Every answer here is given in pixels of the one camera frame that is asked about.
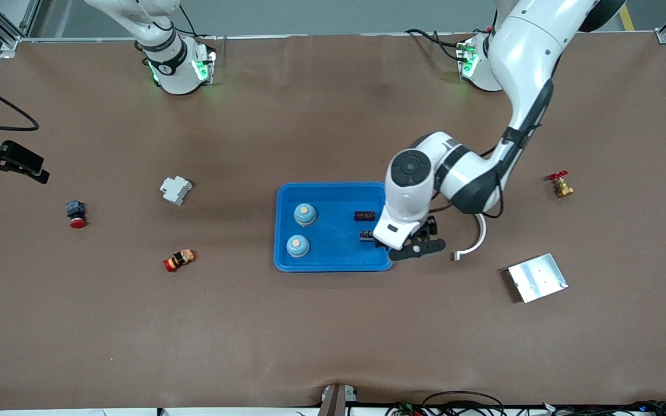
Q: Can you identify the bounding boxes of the brass valve with red handle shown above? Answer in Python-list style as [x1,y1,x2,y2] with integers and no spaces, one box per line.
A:
[547,171,575,198]

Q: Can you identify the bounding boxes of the red push button switch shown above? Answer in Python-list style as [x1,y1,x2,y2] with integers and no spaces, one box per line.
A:
[65,200,88,229]

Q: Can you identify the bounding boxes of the white curved plastic bracket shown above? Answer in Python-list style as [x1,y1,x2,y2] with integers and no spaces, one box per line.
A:
[453,214,487,262]

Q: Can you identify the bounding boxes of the black cable bundle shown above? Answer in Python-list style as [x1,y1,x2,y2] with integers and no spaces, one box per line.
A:
[385,391,666,416]

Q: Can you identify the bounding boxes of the silver metal plate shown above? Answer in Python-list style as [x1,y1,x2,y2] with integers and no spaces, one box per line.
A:
[506,253,569,303]

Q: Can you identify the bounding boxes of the black left camera mounting plate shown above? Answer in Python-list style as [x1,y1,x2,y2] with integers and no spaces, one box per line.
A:
[388,237,447,262]

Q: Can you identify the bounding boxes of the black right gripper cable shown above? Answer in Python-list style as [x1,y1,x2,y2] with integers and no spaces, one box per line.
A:
[0,70,40,132]

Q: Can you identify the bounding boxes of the blue plastic tray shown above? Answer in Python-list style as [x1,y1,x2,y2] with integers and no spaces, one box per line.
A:
[273,183,395,273]

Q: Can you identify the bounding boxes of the black base cables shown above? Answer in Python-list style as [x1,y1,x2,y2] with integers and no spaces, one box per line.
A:
[405,29,468,62]

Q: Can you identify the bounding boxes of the red and orange button switch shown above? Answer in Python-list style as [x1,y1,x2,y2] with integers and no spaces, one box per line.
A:
[163,249,196,273]

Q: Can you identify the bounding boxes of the white circuit breaker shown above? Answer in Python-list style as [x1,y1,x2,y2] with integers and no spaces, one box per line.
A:
[160,176,194,206]

